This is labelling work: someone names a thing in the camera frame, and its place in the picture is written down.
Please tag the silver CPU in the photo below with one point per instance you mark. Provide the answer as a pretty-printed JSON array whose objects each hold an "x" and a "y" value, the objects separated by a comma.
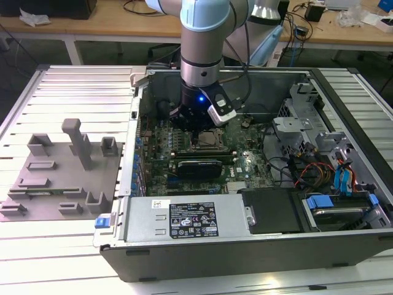
[{"x": 208, "y": 139}]

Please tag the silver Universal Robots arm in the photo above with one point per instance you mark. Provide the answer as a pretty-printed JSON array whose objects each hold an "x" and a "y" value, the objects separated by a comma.
[{"x": 199, "y": 46}]

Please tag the black RAM stick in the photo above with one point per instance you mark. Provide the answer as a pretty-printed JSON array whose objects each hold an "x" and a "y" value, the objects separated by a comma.
[{"x": 202, "y": 152}]

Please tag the green motherboard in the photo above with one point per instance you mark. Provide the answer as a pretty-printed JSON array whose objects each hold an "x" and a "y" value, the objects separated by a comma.
[{"x": 159, "y": 144}]

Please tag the black graphics card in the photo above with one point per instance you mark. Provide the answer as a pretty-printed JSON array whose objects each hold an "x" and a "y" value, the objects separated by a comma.
[{"x": 199, "y": 169}]

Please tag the silver chipset heatsink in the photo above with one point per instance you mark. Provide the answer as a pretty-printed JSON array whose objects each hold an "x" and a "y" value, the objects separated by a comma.
[{"x": 236, "y": 187}]

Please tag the silver drive cage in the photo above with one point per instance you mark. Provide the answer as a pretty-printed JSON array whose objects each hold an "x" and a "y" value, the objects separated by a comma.
[{"x": 291, "y": 123}]

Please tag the wooden desk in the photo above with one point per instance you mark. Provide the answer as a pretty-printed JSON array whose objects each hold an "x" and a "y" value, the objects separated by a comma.
[{"x": 116, "y": 27}]

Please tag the grey power supply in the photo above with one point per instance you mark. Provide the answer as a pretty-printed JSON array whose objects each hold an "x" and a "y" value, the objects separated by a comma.
[{"x": 144, "y": 221}]

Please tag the small blue black device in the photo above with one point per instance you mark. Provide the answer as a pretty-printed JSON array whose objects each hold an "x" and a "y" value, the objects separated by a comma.
[{"x": 301, "y": 31}]

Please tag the blue case latch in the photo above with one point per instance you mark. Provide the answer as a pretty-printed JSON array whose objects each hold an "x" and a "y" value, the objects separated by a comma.
[{"x": 102, "y": 222}]

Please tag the small black box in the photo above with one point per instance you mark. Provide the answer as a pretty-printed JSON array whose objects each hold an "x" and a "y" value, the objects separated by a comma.
[{"x": 314, "y": 13}]

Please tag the grey parts rack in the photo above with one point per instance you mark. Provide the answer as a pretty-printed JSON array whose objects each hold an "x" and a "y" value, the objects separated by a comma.
[{"x": 61, "y": 184}]

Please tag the large black box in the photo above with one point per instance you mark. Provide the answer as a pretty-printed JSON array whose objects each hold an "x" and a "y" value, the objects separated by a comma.
[{"x": 61, "y": 7}]

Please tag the open black PC case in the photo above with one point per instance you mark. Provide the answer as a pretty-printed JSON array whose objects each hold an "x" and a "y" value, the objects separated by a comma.
[{"x": 215, "y": 261}]

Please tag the blue disk carrier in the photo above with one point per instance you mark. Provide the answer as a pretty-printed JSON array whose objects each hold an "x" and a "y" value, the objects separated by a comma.
[{"x": 320, "y": 201}]

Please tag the clear plastic bag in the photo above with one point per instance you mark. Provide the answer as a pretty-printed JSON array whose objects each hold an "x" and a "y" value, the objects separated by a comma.
[{"x": 348, "y": 17}]

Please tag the crumpled white paper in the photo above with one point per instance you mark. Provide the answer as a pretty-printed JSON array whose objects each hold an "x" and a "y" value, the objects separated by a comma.
[{"x": 33, "y": 17}]

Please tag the flat grey device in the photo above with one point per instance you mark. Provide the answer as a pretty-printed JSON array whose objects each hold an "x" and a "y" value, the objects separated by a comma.
[{"x": 342, "y": 3}]

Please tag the silver hard disk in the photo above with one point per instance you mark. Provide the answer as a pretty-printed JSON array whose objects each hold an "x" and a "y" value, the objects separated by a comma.
[{"x": 337, "y": 210}]

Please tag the white cardboard box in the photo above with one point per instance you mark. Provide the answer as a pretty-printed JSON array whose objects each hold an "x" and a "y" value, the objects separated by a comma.
[{"x": 373, "y": 20}]

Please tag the blue box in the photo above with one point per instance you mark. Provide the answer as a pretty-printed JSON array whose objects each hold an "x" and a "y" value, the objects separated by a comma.
[{"x": 386, "y": 5}]

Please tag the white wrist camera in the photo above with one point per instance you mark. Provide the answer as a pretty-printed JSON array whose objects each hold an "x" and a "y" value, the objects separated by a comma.
[{"x": 225, "y": 116}]

